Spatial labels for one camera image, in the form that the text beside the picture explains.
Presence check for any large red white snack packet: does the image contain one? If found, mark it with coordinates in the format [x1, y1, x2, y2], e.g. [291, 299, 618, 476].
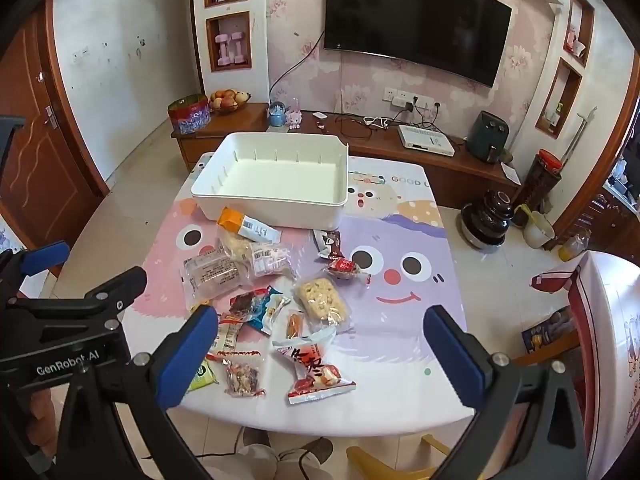
[272, 332, 357, 406]

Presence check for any blue snack packet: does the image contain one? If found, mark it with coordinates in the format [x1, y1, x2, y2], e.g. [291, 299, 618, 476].
[245, 285, 293, 336]

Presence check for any cartoon printed tablecloth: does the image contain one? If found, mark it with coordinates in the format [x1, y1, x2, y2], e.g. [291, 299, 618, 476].
[122, 152, 476, 428]

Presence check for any cream yellow pitcher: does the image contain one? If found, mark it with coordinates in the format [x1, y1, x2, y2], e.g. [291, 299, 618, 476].
[515, 204, 556, 250]

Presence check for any brown chocolate snack packet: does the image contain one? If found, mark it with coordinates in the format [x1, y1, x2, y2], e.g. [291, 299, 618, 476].
[313, 228, 343, 261]

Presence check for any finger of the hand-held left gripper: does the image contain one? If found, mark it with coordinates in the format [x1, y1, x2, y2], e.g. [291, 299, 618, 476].
[0, 240, 71, 306]
[10, 266, 148, 333]

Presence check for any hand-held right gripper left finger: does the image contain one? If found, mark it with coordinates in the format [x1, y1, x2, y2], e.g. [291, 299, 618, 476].
[55, 304, 221, 480]

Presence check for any tall red-lidded jar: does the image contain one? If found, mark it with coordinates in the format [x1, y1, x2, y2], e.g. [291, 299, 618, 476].
[520, 149, 566, 216]

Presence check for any red candy packet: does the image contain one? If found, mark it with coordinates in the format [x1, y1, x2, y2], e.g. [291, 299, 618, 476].
[322, 255, 373, 286]

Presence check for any black television cable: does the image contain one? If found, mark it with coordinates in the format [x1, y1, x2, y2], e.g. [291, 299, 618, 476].
[267, 30, 326, 108]

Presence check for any white plastic bin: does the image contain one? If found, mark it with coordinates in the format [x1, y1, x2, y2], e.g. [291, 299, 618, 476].
[191, 131, 350, 228]

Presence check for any clear grey cake packet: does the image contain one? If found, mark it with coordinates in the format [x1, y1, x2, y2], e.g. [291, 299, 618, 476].
[181, 249, 251, 311]

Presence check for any grey slipper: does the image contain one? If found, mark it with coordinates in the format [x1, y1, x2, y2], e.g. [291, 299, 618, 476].
[280, 437, 333, 480]

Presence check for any orange white snack packet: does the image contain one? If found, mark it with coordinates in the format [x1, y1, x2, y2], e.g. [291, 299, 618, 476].
[217, 206, 282, 242]

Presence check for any cream yellow snack packet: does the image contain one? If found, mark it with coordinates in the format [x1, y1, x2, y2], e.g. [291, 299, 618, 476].
[207, 312, 246, 356]

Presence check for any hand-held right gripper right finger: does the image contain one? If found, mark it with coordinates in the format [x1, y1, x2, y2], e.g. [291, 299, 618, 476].
[422, 305, 588, 480]

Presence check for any clear orange snack packet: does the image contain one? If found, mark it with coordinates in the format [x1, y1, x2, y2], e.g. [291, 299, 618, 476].
[272, 307, 311, 348]

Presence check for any person's left hand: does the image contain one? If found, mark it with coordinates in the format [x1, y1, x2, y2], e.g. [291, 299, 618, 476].
[24, 389, 59, 461]

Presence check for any black wall television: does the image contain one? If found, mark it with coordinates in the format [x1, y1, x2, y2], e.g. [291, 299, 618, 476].
[324, 0, 513, 88]

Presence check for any red-topped mixed nut packet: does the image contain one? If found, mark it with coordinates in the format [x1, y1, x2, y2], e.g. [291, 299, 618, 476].
[206, 350, 267, 398]

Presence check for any fruit bowl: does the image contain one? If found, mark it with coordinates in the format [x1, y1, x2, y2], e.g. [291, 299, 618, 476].
[207, 89, 251, 115]

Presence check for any wooden television cabinet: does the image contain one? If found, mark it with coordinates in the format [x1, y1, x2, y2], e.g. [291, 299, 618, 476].
[171, 102, 526, 211]

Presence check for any yellow chair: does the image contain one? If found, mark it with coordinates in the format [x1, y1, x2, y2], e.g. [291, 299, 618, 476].
[345, 432, 453, 480]

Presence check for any wooden framed wall niche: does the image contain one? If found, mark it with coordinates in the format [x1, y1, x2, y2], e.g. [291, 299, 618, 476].
[562, 0, 596, 68]
[535, 57, 583, 140]

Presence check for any dark red snack packet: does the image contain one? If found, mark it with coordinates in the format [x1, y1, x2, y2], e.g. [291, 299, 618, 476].
[229, 294, 261, 321]

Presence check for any dark brown stacked pot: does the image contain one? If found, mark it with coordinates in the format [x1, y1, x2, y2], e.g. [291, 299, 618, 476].
[460, 189, 516, 252]

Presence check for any clear bun packet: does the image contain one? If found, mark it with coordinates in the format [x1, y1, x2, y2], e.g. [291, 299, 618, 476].
[218, 230, 256, 263]

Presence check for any clear nougat packet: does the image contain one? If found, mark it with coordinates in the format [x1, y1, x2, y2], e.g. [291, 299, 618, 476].
[292, 275, 353, 336]

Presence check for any black cable bundle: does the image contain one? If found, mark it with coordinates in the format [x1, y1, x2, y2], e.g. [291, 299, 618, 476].
[334, 112, 401, 143]

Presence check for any blue printed carton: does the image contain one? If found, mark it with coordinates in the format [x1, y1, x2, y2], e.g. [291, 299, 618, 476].
[522, 310, 576, 356]

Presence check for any white set-top box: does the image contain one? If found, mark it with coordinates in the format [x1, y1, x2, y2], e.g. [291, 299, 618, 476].
[397, 124, 457, 153]

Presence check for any wooden door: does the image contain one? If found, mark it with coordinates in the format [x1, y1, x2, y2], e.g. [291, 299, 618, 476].
[0, 0, 108, 281]

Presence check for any wooden doorway frame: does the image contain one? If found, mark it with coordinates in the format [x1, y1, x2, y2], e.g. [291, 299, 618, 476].
[542, 50, 640, 256]

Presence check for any clear plastic bottle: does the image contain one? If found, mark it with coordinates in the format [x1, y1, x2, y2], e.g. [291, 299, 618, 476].
[557, 230, 591, 262]

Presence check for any white wall socket row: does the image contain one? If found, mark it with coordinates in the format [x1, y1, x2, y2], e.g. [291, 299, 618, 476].
[384, 87, 443, 111]

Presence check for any white red-trimmed appliance cover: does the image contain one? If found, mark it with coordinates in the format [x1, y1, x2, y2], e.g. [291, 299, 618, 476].
[530, 250, 640, 480]

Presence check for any light slipper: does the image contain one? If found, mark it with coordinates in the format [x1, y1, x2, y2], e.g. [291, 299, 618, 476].
[235, 427, 281, 480]

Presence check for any green snack packet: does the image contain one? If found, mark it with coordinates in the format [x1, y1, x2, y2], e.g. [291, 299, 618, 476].
[187, 357, 221, 393]

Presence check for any red round tin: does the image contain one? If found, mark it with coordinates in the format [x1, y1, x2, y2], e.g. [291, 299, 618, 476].
[167, 94, 211, 136]

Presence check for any clear barcode snack packet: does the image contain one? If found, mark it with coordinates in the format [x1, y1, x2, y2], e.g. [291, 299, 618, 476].
[247, 241, 298, 278]

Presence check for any mop handle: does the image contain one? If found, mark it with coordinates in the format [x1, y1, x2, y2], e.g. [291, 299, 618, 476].
[560, 105, 598, 171]

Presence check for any dark green air fryer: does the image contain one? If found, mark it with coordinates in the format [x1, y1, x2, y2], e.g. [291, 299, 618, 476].
[466, 110, 510, 163]

